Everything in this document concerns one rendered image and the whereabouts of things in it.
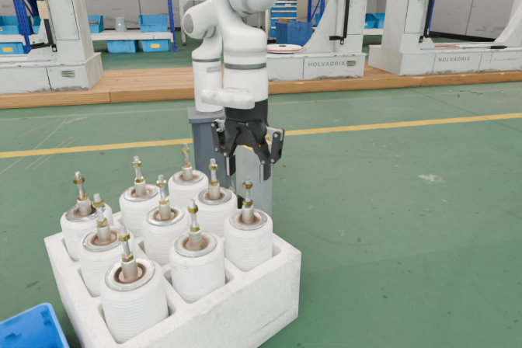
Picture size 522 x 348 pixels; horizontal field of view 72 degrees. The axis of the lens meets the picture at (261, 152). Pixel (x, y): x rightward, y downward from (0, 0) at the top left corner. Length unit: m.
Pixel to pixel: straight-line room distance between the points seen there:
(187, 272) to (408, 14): 2.87
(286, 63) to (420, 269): 2.03
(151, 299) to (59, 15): 2.38
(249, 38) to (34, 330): 0.67
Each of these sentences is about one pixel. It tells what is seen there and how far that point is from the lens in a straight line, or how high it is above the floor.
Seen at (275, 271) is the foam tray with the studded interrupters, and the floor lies 0.17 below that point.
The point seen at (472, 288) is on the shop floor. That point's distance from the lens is 1.07.
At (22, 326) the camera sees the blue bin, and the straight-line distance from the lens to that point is 0.85.
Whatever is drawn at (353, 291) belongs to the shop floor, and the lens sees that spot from 0.95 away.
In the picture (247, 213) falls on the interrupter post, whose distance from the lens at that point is 0.69.
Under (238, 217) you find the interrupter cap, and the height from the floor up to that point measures 0.25.
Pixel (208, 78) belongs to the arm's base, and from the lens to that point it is 1.17.
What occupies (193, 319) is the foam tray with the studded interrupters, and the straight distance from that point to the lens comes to 0.64.
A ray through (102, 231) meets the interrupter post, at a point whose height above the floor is 0.27.
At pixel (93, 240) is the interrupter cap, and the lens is 0.72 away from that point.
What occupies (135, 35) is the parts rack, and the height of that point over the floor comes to 0.23.
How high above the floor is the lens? 0.65
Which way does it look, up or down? 23 degrees down
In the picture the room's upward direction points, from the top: straight up
